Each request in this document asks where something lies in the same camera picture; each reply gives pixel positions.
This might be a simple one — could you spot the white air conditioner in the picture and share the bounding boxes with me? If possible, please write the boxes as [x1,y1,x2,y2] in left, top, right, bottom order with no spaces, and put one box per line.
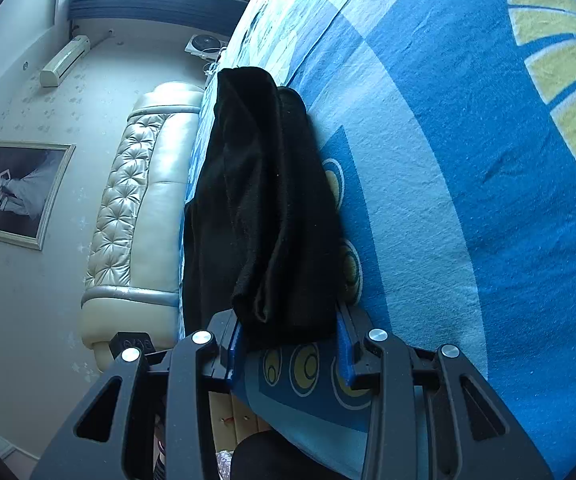
[40,35,91,88]

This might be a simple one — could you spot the black pants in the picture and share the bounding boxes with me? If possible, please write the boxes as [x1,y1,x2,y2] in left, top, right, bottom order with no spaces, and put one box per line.
[183,66,343,351]

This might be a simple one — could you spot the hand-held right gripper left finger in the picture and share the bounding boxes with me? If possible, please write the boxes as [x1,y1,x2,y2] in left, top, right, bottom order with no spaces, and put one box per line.
[29,307,245,480]

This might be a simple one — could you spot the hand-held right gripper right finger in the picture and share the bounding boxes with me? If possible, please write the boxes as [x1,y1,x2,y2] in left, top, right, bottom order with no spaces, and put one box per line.
[335,302,556,480]

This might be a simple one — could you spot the white wall fan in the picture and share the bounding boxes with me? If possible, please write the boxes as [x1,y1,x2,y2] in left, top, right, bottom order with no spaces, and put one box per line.
[185,33,229,56]

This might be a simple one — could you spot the black hexagonal dumbbell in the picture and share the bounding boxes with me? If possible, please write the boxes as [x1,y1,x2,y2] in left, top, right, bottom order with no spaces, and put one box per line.
[109,331,156,361]

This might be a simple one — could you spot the blue patterned bed sheet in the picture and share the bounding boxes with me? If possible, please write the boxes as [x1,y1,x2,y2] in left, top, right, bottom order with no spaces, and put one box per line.
[178,0,576,480]

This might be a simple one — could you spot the framed wall picture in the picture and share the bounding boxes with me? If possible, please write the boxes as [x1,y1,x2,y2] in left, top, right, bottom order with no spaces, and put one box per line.
[0,141,76,251]

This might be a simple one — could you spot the cream tufted headboard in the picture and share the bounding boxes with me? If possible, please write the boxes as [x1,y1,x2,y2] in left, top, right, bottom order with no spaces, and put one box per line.
[80,81,205,368]

